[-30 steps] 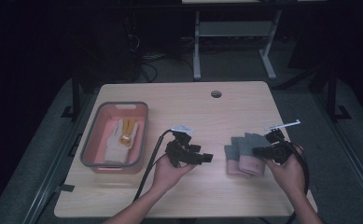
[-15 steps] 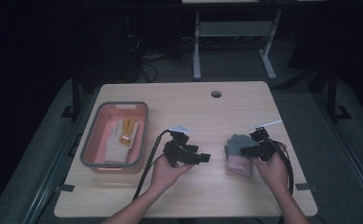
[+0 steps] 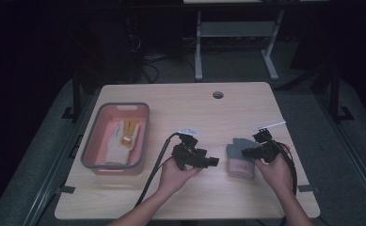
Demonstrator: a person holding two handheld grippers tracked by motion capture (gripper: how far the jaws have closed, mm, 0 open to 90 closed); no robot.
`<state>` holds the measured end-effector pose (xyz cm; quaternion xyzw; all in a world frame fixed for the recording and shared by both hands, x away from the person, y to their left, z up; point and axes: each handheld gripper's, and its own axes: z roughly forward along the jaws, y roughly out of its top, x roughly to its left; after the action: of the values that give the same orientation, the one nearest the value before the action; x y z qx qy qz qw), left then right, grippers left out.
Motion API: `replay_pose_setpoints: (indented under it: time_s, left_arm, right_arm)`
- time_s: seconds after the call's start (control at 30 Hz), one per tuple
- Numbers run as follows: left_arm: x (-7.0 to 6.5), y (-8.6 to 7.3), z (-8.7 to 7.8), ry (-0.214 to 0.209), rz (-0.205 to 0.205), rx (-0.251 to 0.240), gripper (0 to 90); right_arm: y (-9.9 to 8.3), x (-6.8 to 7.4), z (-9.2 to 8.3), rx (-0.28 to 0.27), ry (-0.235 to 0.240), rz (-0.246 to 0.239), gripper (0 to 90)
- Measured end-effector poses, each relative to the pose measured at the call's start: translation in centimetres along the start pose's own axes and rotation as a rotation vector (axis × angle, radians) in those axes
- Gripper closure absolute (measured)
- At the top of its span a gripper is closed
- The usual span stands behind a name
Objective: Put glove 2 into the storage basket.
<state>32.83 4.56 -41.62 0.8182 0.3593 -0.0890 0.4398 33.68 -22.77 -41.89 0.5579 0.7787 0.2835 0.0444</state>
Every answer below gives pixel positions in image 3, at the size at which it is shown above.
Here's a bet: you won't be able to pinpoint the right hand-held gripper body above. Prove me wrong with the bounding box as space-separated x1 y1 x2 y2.
252 121 287 165

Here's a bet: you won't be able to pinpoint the white metal desk frame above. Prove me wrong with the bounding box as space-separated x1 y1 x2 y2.
183 0 329 82

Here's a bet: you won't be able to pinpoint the gray and pink fingerless glove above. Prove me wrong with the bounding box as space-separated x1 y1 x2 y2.
227 139 256 181
226 137 262 179

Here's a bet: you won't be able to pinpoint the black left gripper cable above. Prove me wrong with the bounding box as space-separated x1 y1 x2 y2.
135 132 181 209

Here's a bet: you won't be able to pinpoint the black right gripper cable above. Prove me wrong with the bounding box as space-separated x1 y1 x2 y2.
263 133 298 196

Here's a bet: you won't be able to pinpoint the beige glove with orange rabbit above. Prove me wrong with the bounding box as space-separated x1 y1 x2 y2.
104 120 141 166

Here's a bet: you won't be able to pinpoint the gray table edge strap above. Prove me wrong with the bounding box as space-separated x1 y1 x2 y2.
297 185 322 193
55 185 77 195

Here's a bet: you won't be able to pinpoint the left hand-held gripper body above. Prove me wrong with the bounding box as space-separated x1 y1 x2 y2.
170 127 209 171

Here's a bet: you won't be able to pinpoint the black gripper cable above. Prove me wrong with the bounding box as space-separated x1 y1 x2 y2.
135 132 181 209
263 133 298 196

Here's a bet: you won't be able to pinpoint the metal side rail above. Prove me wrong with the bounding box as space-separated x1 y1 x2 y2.
317 93 366 217
23 92 94 226

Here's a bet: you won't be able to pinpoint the person's left hand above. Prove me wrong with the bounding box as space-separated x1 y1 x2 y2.
157 157 204 198

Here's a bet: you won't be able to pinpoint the black metal stand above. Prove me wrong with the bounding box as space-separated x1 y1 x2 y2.
328 66 356 122
60 71 82 120

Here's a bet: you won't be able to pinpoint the pink bin with gray rim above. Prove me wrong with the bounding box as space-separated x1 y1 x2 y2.
80 102 151 176

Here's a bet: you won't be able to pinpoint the person's right hand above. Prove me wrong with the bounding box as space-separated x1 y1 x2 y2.
254 154 294 196

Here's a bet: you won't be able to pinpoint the cables on floor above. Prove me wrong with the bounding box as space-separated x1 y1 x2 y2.
140 54 169 85

